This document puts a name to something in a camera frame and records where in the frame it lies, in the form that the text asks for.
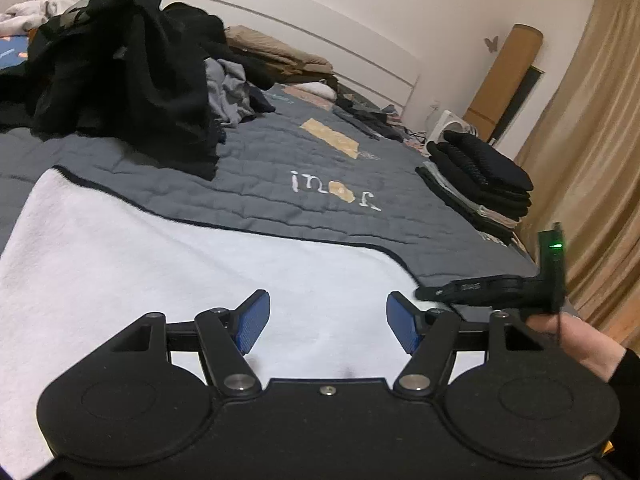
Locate light grey cloth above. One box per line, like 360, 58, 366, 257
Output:
0, 0, 76, 36

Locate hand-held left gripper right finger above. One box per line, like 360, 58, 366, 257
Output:
386, 291, 548, 395

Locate white headboard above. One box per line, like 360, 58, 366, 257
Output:
120, 0, 421, 126

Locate beige curtain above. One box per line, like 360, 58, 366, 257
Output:
515, 0, 640, 341

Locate dark clothes by headboard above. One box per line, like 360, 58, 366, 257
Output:
332, 92, 406, 141

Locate folded brown blanket stack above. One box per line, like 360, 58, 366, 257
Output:
225, 25, 336, 81

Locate white pillow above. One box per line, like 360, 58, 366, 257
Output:
285, 81, 338, 101

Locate white fleece garment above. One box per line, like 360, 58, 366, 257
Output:
0, 165, 501, 471

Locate large black clothes pile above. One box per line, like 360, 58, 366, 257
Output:
0, 0, 223, 181

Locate grey quilted bedspread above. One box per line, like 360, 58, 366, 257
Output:
0, 82, 543, 306

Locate small black garment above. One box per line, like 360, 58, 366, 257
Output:
162, 2, 273, 91

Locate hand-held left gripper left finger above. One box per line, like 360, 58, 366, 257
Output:
107, 289, 272, 393

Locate stack of folded black clothes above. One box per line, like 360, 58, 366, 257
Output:
417, 130, 533, 241

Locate person's right hand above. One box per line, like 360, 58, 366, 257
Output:
525, 311, 626, 383

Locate white box fan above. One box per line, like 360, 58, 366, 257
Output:
425, 109, 481, 146

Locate grey crumpled garment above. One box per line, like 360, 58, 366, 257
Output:
202, 57, 258, 128

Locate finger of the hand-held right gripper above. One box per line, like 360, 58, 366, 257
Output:
414, 275, 503, 306

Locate dark navy garment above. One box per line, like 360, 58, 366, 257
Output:
247, 85, 278, 116

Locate black board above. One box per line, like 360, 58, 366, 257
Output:
492, 65, 543, 146

